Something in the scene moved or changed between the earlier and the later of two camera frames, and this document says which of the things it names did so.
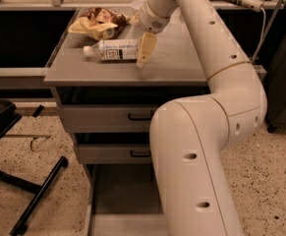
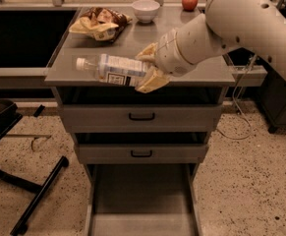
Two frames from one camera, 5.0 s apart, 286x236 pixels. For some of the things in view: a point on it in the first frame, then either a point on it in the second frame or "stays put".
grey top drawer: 108,118 stays put
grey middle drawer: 114,153 stays put
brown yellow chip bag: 102,24 stays put
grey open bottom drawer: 125,201 stays put
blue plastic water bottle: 114,50 -> 113,68
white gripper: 147,20 -> 169,55
